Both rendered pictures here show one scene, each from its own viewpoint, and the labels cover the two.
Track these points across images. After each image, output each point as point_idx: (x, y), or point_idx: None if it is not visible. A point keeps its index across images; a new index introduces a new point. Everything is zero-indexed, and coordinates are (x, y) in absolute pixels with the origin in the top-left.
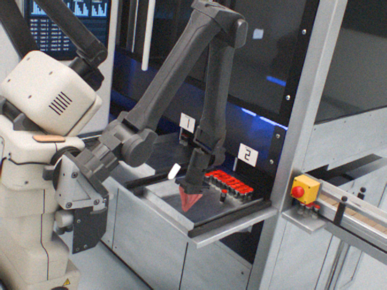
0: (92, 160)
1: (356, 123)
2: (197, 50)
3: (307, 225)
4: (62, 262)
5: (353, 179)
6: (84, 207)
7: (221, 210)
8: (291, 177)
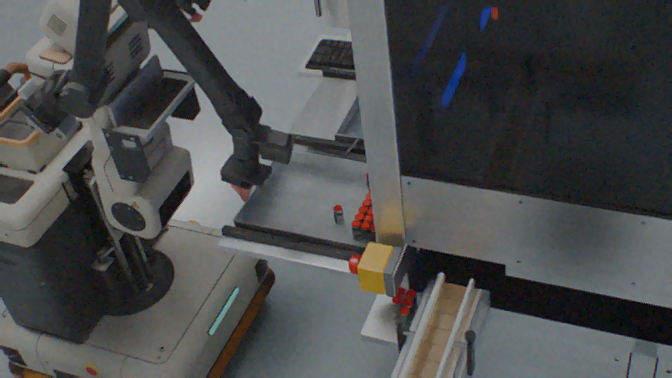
0: (38, 94)
1: (577, 221)
2: (90, 13)
3: (370, 323)
4: (121, 182)
5: (650, 341)
6: (112, 137)
7: (316, 230)
8: (381, 240)
